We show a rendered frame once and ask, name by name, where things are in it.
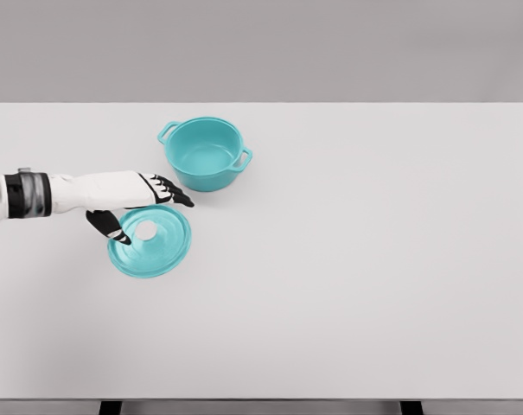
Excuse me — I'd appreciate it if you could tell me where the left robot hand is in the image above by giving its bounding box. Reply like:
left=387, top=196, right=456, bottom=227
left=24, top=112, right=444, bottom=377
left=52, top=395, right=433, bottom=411
left=78, top=170, right=195, bottom=246

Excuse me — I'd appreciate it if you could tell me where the teal pot lid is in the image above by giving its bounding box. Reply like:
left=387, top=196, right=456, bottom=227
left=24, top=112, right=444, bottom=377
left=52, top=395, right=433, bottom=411
left=106, top=204, right=193, bottom=280

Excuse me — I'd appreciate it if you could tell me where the teal pot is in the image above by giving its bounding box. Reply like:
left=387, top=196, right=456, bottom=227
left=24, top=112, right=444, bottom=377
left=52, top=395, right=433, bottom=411
left=156, top=116, right=254, bottom=193

